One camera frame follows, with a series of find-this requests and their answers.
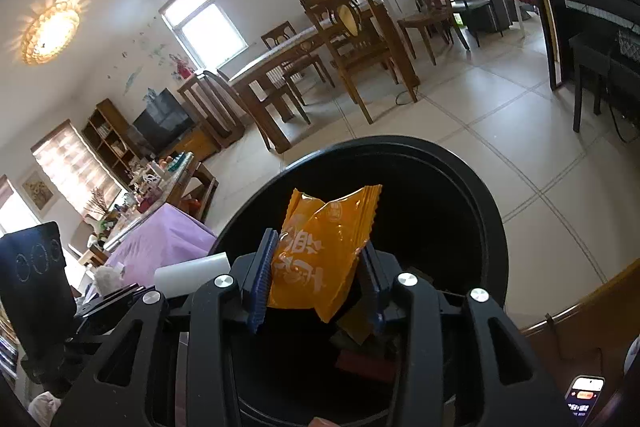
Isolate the vase of dried branches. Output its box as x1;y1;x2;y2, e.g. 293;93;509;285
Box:
82;187;108;223

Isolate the round ceiling lamp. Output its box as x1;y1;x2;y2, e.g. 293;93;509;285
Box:
20;2;81;66

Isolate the black television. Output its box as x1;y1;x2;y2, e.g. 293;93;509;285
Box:
131;88;197;155

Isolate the wooden dining chair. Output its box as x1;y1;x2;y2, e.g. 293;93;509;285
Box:
397;0;471;65
300;0;418;124
261;21;336;108
177;69;246;150

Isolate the smartphone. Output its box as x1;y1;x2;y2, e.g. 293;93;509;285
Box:
562;374;606;427

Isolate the striped window blind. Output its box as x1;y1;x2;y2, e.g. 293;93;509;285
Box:
31;119;121;218

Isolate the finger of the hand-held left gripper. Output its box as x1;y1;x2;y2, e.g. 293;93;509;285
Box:
74;284;163;323

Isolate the black trash bin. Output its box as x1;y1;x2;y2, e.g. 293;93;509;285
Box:
207;134;511;427

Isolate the black piano bench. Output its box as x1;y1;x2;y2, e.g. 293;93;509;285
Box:
570;32;640;132

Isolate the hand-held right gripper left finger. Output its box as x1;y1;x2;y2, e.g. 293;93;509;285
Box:
50;227;281;427

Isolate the white framed window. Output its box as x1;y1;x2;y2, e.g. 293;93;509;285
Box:
159;0;249;70

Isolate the wooden dining table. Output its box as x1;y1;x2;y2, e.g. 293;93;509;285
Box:
227;0;418;152

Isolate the bright window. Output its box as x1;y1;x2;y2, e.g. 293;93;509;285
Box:
0;174;41;238

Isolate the brown wooden furniture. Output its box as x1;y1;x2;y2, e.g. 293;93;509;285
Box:
520;257;640;427

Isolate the wooden coffee table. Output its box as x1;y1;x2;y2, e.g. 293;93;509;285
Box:
100;152;221;253

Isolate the wooden bookshelf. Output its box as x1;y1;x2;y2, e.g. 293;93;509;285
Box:
81;98;146;188

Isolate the framed flower picture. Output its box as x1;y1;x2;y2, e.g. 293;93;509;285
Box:
19;169;60;212

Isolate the white tape roll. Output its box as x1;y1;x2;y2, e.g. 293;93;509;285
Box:
153;251;232;297

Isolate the orange snack packet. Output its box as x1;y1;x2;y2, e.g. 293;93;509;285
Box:
267;184;383;324

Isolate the purple tablecloth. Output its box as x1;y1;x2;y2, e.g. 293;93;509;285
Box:
100;203;218;288

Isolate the wooden television cabinet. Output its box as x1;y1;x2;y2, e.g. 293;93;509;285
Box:
165;127;221;162

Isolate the black armchair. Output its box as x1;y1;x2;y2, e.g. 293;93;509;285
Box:
450;0;516;32

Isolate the red carton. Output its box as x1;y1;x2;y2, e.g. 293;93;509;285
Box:
334;349;397;382

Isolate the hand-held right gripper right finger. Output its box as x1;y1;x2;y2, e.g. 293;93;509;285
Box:
357;242;576;427

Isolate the black piano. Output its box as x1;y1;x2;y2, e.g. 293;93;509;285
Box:
527;0;640;142

